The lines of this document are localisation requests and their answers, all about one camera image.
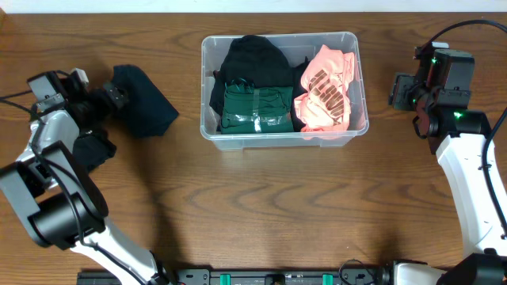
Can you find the large black garment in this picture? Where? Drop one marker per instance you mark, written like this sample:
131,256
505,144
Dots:
255,60

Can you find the dark green garment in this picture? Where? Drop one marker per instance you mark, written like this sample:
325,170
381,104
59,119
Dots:
251,110

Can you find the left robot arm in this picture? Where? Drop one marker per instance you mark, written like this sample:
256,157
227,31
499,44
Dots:
49,185

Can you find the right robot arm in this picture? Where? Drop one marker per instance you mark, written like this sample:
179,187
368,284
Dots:
462,140

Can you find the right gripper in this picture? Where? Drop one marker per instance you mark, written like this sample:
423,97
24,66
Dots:
404,85

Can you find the dark navy garment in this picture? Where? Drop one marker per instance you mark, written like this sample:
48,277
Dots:
148,113

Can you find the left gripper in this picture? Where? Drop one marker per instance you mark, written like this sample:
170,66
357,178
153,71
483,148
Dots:
115,93

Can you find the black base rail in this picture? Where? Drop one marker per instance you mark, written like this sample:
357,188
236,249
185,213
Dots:
349,274

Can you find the pink printed shirt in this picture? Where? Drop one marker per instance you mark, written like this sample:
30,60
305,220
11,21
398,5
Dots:
325,105

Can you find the clear plastic storage bin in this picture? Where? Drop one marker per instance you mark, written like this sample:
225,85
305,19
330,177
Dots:
296,47

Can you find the black garment with strap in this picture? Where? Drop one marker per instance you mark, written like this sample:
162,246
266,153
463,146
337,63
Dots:
92,149

